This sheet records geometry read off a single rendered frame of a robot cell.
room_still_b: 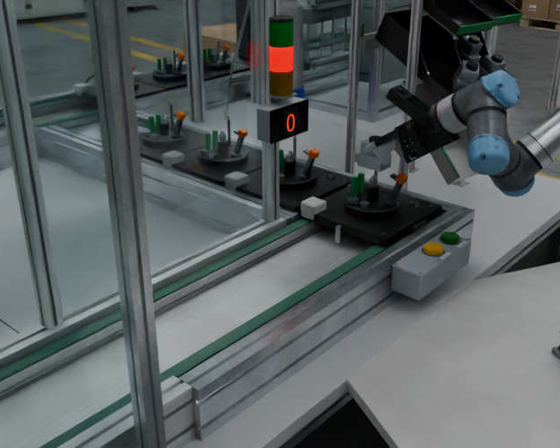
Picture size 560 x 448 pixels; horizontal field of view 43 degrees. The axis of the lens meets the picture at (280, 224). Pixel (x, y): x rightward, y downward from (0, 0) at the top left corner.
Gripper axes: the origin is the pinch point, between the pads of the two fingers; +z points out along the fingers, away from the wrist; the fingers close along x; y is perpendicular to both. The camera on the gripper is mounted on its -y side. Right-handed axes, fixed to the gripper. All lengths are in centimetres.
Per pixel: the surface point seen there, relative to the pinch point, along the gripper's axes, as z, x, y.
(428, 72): -4.8, 26.3, -10.7
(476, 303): -10.6, -5.7, 40.0
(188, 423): -1, -73, 28
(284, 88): -1.5, -20.2, -17.8
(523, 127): 162, 385, 24
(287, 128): 3.0, -19.9, -10.5
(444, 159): -1.6, 20.5, 10.3
